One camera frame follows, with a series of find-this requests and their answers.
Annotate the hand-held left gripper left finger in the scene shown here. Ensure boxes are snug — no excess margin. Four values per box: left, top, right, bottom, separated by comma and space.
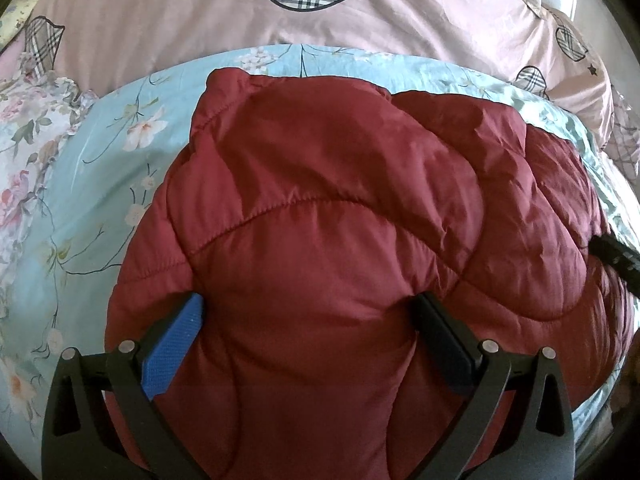
41, 292, 206, 480

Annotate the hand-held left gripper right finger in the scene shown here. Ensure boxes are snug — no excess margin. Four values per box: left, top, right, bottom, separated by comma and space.
410, 292, 574, 480

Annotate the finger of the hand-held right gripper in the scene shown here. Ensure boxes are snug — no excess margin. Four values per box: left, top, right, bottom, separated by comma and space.
587, 232, 640, 287

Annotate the red quilted puffer jacket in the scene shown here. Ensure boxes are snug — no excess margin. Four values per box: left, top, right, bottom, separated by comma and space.
105, 66, 637, 480

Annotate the light blue floral bed sheet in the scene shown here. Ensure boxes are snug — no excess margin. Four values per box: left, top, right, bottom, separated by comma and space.
0, 44, 640, 441

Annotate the white pink floral fabric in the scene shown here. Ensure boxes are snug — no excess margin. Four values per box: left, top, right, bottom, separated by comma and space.
0, 76, 100, 313

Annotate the pink duvet with plaid hearts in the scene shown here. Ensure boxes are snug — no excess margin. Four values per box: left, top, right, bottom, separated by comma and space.
0, 0, 640, 173

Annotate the yellow floral cloth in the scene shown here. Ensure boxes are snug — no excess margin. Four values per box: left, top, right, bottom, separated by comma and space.
0, 0, 45, 47

